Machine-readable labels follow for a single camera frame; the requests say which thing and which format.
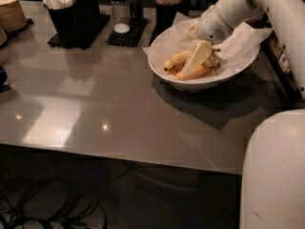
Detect black grid mat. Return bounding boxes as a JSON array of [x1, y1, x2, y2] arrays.
[[48, 14, 111, 50], [106, 18, 148, 47]]

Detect clear salt shaker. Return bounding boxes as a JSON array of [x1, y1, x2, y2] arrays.
[[111, 0, 130, 34]]

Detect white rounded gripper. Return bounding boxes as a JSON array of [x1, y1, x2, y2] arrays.
[[184, 5, 234, 73]]

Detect black grid mat left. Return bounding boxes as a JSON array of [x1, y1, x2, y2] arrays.
[[48, 14, 111, 50]]

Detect black cup behind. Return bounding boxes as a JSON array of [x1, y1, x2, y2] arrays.
[[74, 0, 100, 32]]

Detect black cables on floor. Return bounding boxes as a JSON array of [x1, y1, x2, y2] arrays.
[[0, 175, 109, 229]]

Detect white paper bowl liner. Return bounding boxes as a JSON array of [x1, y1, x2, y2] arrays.
[[143, 14, 272, 88]]

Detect middle brown-spotted banana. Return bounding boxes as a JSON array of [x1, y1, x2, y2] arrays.
[[168, 64, 184, 75]]

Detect dark pepper shaker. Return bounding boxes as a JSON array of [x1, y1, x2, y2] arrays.
[[128, 0, 144, 24]]

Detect orange-yellow front banana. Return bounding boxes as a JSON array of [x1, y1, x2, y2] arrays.
[[175, 65, 211, 81]]

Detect yellow banana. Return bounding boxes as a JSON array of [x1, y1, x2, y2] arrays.
[[163, 48, 222, 73]]

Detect black cup with wooden sticks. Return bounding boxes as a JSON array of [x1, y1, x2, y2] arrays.
[[154, 0, 191, 33]]

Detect black object at left edge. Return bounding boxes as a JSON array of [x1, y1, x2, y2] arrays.
[[0, 66, 10, 93]]

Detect black grid mat middle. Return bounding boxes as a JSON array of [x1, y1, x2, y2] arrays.
[[106, 18, 148, 47]]

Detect white ceramic bowl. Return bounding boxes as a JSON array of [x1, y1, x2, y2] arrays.
[[143, 23, 260, 92]]

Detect black cup with white cutlery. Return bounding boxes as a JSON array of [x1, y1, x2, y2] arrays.
[[42, 0, 76, 48]]

